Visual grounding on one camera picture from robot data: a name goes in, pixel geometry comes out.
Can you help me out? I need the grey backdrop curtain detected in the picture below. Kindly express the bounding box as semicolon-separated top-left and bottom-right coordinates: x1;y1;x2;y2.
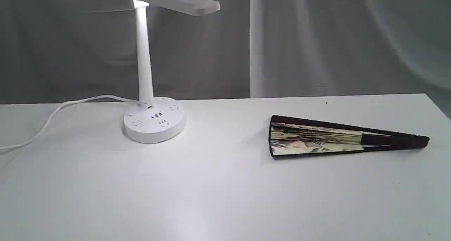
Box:
0;0;451;116

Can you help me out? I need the white lamp power cable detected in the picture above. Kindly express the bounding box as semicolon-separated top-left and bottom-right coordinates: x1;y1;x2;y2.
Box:
0;95;138;151

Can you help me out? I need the white desk lamp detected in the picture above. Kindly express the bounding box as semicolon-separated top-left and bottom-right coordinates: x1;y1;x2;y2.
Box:
123;0;221;144

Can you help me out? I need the painted folding paper fan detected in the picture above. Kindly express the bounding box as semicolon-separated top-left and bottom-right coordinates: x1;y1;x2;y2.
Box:
268;115;430;160

